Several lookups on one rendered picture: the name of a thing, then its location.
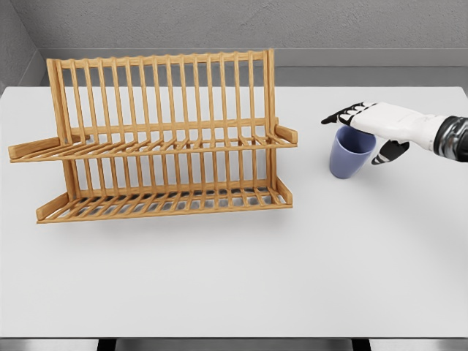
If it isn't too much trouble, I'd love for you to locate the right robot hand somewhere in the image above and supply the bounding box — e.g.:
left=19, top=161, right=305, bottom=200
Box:
left=320, top=101, right=420, bottom=166

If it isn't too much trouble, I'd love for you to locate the blue cup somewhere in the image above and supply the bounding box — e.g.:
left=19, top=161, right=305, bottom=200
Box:
left=329, top=126, right=377, bottom=180

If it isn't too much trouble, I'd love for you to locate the wooden two-tier dish rack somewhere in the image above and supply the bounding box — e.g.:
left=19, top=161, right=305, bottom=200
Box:
left=7, top=48, right=298, bottom=225

